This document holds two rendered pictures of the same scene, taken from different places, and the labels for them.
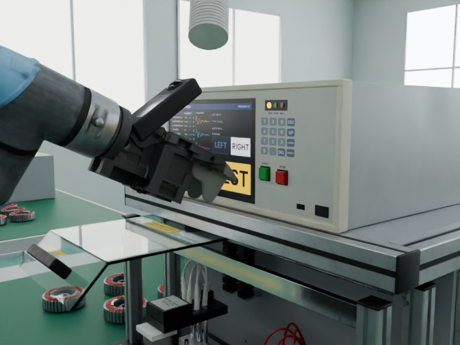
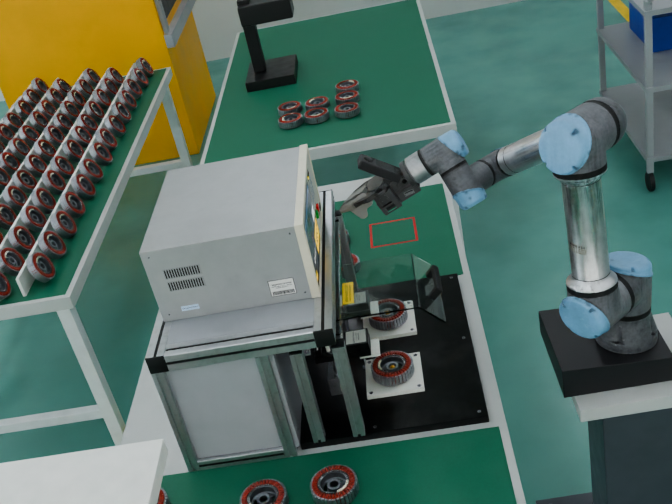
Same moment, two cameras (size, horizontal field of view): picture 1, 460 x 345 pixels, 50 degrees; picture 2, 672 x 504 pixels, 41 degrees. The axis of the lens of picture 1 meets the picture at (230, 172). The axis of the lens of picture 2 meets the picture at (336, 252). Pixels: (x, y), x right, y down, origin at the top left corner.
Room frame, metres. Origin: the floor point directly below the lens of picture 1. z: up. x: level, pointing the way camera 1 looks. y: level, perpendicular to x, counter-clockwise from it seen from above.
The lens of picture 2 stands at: (2.20, 1.43, 2.30)
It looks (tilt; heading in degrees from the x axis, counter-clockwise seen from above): 31 degrees down; 225
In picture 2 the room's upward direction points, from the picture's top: 13 degrees counter-clockwise
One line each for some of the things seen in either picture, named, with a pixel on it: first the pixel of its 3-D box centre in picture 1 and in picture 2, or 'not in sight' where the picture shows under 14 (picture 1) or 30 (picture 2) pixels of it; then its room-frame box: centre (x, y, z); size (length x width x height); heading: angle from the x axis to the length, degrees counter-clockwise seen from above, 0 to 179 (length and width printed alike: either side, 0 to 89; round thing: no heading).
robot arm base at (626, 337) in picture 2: not in sight; (626, 319); (0.50, 0.67, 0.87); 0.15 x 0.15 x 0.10
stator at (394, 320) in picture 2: not in sight; (387, 314); (0.65, 0.02, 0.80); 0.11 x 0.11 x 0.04
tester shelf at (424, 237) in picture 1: (307, 207); (251, 271); (0.94, -0.15, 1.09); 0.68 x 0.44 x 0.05; 39
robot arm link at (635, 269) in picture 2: not in sight; (625, 281); (0.50, 0.67, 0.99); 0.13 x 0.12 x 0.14; 172
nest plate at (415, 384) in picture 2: not in sight; (394, 375); (0.84, 0.17, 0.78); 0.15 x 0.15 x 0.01; 39
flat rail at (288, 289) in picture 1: (218, 260); (338, 278); (0.81, 0.02, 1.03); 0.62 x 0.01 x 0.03; 39
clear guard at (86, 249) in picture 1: (135, 250); (374, 295); (0.84, 0.17, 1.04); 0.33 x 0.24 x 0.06; 129
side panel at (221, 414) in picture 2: not in sight; (226, 412); (1.25, -0.01, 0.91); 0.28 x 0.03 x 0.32; 129
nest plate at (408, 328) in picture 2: not in sight; (389, 321); (0.65, 0.02, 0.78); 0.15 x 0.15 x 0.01; 39
